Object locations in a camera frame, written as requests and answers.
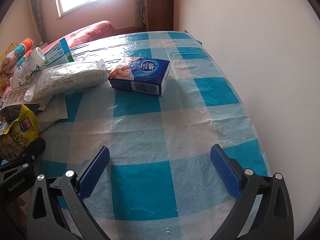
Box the blue checkered tablecloth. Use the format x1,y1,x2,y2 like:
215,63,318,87
37,31,272,240

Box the pink bed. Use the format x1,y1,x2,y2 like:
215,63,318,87
41,20,117,49

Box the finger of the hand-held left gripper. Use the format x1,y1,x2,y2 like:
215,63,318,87
15,138,46,165

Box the blue white flat packet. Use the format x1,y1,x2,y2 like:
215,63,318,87
43,38,75,67

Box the grey checked curtain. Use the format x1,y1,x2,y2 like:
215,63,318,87
28,0,48,44
134,0,147,28

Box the white printed flat packet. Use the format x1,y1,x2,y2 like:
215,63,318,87
35,94,68,132

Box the brown wooden cabinet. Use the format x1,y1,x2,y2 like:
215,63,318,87
140,0,174,32

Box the silver wet wipe packet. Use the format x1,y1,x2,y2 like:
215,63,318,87
24,59,108,102

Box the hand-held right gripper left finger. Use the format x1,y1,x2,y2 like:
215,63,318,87
26,145,111,240

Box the blue tissue pack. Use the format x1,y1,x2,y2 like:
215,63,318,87
107,57,172,96

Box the yellow snack bag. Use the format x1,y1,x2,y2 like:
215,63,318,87
0,104,39,162

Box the black white snack bag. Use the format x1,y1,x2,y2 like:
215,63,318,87
0,87,43,123

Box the rolled floral quilt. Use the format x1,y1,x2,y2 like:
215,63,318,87
0,52,18,79

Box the blue white drink carton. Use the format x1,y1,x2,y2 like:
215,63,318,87
10,47,48,89

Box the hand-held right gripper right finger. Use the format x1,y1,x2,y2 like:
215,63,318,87
210,144,294,240

